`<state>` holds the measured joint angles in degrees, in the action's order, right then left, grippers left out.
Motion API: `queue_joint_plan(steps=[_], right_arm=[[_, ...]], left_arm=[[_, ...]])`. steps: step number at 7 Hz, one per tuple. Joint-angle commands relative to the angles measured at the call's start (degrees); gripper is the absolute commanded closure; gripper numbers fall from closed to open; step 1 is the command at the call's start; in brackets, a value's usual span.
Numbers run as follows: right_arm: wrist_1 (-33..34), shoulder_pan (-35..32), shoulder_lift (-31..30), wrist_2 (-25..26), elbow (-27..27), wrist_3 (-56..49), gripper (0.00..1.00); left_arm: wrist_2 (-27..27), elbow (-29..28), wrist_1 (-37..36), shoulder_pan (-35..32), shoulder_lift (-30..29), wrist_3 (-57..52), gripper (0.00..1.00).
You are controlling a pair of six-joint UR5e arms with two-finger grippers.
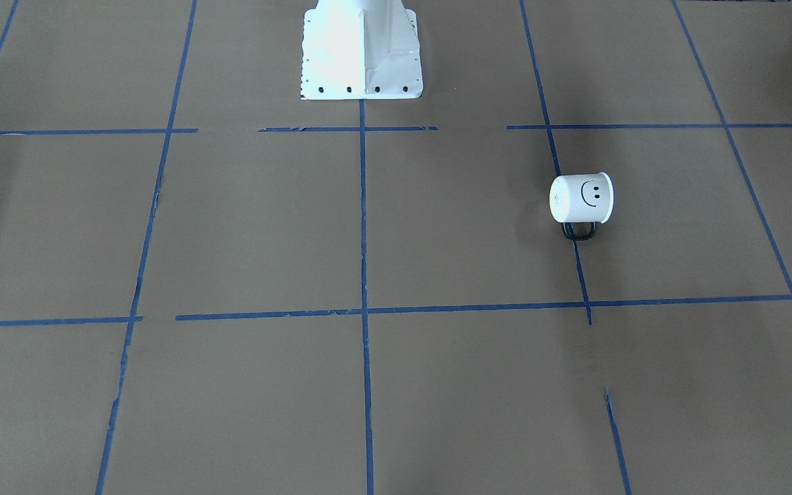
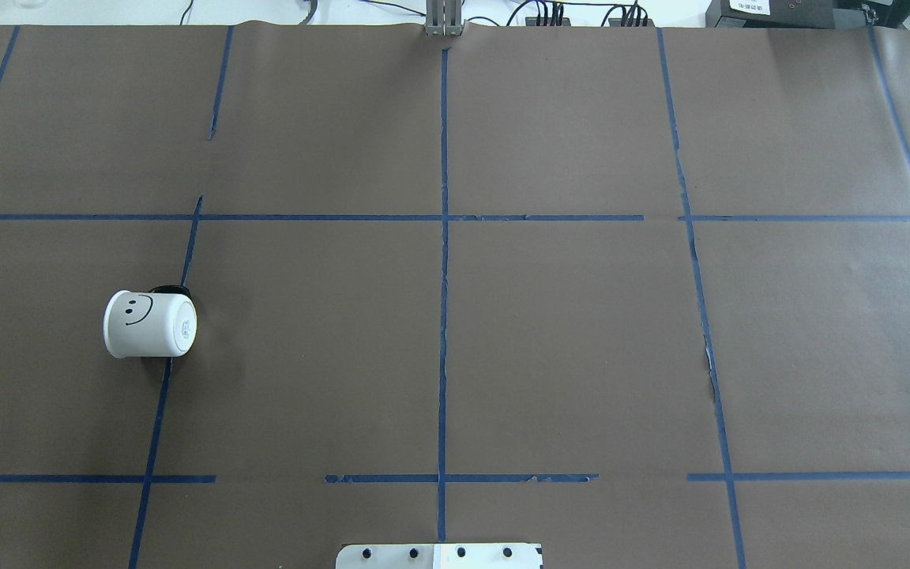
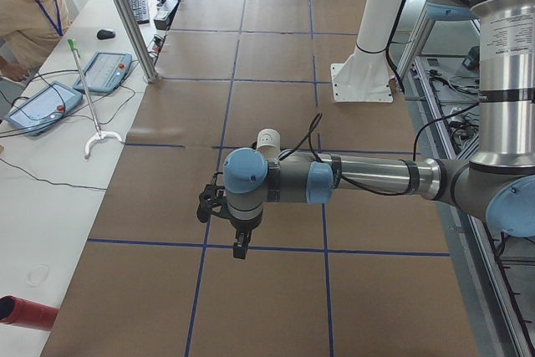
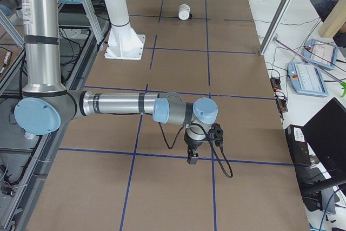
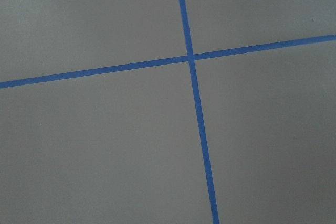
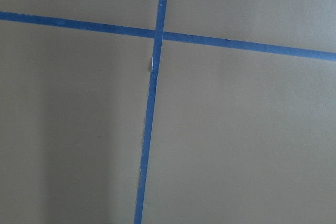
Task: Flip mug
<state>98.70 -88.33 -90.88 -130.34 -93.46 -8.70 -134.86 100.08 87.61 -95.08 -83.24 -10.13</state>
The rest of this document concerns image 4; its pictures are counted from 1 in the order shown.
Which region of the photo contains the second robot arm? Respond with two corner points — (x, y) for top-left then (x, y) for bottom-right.
(1, 0), (23, 19)

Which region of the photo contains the black camera cable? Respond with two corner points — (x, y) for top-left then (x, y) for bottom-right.
(158, 121), (234, 179)

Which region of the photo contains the blue teach pendant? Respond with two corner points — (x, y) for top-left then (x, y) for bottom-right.
(287, 62), (328, 97)
(303, 38), (339, 70)

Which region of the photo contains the aluminium frame post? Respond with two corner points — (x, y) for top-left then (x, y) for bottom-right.
(258, 0), (292, 55)

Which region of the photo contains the black laptop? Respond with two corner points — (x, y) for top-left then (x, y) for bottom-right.
(301, 98), (345, 195)

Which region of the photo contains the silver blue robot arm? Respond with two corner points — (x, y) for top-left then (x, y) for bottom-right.
(14, 0), (223, 164)

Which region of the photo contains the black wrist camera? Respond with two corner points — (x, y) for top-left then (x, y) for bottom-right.
(208, 123), (223, 148)

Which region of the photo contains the far blue teach pendant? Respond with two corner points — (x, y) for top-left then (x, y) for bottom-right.
(303, 38), (339, 70)

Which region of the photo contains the white pedestal column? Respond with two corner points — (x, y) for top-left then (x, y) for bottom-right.
(105, 0), (145, 61)

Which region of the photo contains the near blue teach pendant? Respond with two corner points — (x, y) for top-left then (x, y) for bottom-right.
(287, 62), (328, 97)

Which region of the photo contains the white mug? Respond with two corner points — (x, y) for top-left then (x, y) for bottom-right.
(178, 4), (192, 21)

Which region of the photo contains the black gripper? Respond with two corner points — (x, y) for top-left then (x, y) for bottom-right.
(184, 130), (205, 164)

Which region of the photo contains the black computer box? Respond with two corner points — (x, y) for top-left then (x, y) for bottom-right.
(285, 124), (320, 167)

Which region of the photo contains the orange connector board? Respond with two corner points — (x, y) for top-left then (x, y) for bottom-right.
(275, 96), (288, 113)
(270, 77), (282, 91)

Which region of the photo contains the aluminium side frame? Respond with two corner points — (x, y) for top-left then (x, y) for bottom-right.
(1, 0), (107, 230)

